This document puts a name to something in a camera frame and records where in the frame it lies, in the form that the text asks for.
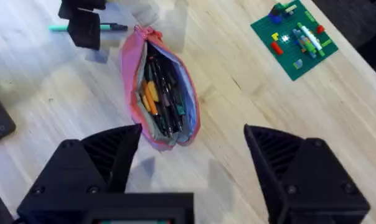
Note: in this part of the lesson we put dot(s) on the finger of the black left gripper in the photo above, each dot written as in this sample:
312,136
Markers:
83,34

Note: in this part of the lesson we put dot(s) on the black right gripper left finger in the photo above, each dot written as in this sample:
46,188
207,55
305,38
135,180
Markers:
79,174

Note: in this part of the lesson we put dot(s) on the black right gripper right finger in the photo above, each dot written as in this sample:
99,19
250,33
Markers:
306,183

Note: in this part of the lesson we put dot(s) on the pink soft zip bag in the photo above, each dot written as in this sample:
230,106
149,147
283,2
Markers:
130,62

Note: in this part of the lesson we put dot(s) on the teal pen with black cap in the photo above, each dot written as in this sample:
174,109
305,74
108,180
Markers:
58,28

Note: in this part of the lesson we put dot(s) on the green board with toy blocks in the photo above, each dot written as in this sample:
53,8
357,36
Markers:
287,59

